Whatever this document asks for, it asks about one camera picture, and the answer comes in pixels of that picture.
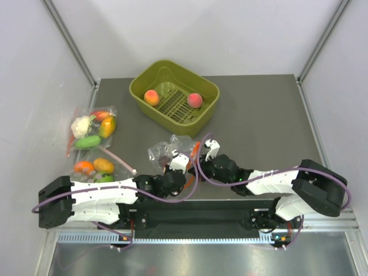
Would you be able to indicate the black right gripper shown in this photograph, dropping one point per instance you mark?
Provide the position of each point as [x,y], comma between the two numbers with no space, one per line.
[205,164]

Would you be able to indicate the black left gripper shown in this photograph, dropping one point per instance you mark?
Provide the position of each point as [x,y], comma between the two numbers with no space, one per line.
[167,168]

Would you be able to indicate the clear zip bag orange seal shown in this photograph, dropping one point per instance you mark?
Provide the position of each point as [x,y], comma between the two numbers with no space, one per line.
[180,143]

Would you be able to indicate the pink fake peach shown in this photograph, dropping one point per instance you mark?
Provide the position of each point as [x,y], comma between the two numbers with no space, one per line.
[194,100]

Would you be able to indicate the orange fake peach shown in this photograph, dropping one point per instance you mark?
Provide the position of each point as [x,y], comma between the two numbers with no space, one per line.
[151,97]

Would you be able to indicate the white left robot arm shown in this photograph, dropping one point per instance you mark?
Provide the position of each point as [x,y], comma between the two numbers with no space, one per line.
[63,200]

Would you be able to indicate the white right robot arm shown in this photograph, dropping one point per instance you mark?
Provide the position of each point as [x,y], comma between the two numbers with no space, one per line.
[306,188]

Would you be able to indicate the green fake lime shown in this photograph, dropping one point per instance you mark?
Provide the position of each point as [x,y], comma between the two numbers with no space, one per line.
[102,177]

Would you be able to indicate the yellow fake potato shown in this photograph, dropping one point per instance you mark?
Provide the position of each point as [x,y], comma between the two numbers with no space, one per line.
[101,164]

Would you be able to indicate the zip bag near left base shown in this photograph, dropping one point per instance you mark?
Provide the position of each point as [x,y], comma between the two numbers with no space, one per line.
[122,170]

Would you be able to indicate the orange green fake mango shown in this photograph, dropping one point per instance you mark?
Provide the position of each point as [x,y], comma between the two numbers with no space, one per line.
[107,127]

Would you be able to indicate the orange fake tomato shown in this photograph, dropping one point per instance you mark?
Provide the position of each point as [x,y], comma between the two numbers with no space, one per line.
[84,167]

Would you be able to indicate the green fake cucumber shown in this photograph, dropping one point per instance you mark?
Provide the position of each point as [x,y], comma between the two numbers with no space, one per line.
[87,142]

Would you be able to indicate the zip bag with vegetables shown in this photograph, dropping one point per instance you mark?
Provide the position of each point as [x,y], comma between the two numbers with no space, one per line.
[93,128]

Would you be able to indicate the red fake pepper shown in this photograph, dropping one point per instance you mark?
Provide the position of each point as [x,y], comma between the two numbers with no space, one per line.
[100,115]

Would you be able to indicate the white fake cauliflower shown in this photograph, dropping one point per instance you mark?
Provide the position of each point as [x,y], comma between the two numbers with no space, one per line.
[80,127]

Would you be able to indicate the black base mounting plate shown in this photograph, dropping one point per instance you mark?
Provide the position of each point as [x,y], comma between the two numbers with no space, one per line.
[214,219]

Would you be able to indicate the olive green plastic basket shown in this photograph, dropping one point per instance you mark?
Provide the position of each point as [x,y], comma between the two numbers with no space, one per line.
[174,83]

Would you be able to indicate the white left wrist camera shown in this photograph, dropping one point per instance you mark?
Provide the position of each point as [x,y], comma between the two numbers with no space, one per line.
[179,162]

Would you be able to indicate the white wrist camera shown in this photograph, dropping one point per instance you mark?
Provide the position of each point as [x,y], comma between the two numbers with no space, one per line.
[212,147]
[179,162]

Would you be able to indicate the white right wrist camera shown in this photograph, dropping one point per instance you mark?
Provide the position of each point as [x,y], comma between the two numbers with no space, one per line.
[212,147]

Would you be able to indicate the grey slotted cable duct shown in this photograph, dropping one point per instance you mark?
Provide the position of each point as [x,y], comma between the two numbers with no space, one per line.
[101,237]

